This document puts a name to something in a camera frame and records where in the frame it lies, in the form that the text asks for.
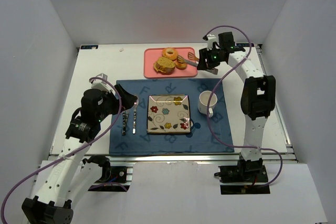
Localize white ceramic mug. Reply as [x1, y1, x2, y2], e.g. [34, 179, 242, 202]
[197, 91, 218, 118]

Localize sandwich bread loaf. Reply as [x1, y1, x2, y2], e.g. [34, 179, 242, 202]
[153, 57, 175, 74]

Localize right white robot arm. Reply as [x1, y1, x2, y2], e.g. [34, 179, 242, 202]
[197, 32, 276, 162]

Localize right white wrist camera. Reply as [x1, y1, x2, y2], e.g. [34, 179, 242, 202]
[203, 34, 217, 51]

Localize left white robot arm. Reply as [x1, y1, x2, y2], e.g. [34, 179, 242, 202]
[22, 83, 137, 223]

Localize patterned handle fork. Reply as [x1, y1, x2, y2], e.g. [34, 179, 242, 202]
[121, 111, 129, 136]

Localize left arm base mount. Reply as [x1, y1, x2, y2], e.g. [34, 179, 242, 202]
[82, 155, 130, 192]

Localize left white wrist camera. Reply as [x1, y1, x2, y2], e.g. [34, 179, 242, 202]
[89, 73, 112, 93]

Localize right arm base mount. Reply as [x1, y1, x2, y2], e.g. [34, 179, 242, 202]
[214, 165, 270, 195]

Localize pink serving tray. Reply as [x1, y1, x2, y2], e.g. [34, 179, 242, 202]
[143, 48, 198, 79]

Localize small round bread roll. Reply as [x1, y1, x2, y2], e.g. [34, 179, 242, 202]
[175, 59, 187, 70]

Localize floral square plate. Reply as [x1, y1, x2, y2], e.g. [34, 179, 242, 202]
[146, 94, 191, 134]

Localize ring bagel bread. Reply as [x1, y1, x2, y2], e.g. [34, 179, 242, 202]
[162, 47, 179, 61]

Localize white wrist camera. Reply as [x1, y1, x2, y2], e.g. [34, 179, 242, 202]
[89, 73, 112, 93]
[203, 34, 217, 51]

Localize metal serving tongs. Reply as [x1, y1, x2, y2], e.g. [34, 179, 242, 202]
[177, 52, 218, 75]

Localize aluminium frame rail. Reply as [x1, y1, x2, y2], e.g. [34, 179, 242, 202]
[49, 153, 297, 164]

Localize patterned handle spoon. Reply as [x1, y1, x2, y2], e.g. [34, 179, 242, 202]
[132, 94, 139, 134]

